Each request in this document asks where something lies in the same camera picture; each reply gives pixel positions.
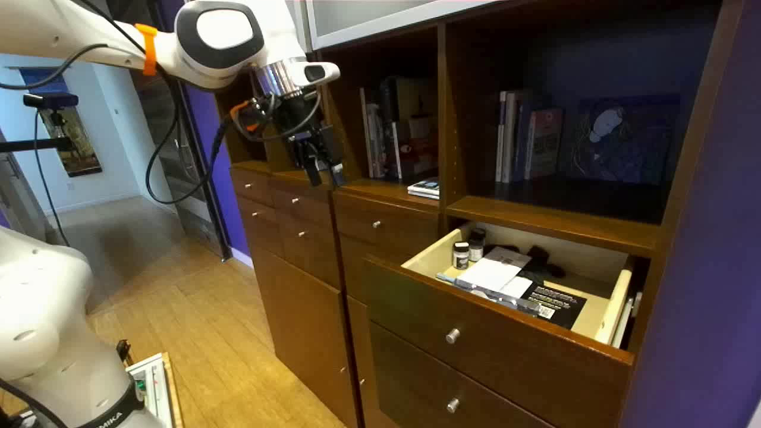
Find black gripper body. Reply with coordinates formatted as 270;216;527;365
273;90;343;169

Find wooden drawer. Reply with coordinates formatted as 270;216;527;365
363;223;647;428
370;326;548;428

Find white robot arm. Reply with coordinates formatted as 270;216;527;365
0;0;343;428

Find small dark jar in drawer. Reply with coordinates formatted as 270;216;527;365
451;241;470;271

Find white papers in drawer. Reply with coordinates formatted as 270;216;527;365
455;247;532;299

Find black booklet in drawer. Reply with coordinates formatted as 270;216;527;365
518;284;584;328

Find row of books middle shelf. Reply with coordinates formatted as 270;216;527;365
358;77;438;183

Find row of books shelf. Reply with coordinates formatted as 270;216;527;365
358;77;438;183
495;90;563;185

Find small flat book on shelf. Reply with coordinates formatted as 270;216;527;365
407;178;440;201

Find frosted glass upper cabinet door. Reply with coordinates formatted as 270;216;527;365
304;0;495;50

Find brown wooden cabinet unit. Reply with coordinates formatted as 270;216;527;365
230;0;758;428

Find row of books left shelf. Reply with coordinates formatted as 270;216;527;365
495;90;563;185

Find white framed board on floor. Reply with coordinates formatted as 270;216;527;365
128;353;183;428

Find dark blue picture in shelf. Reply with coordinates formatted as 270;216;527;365
563;94;679;185

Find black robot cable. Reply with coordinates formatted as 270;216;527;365
0;43;327;209

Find framed wall picture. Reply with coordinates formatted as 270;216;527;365
43;107;101;177

